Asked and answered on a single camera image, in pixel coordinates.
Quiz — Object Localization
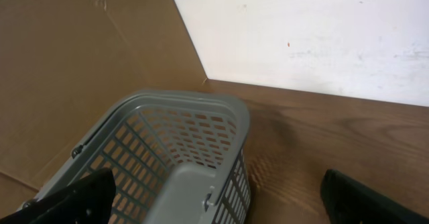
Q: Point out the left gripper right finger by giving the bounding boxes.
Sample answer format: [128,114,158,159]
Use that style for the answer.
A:
[320,169,428,224]

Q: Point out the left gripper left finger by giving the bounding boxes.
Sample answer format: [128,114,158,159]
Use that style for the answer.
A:
[1,168,116,224]

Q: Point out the grey plastic basket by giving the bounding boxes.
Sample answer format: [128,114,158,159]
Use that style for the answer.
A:
[22,90,251,223]

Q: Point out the brown cardboard panel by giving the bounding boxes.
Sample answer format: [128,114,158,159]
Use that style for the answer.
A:
[1,0,206,216]

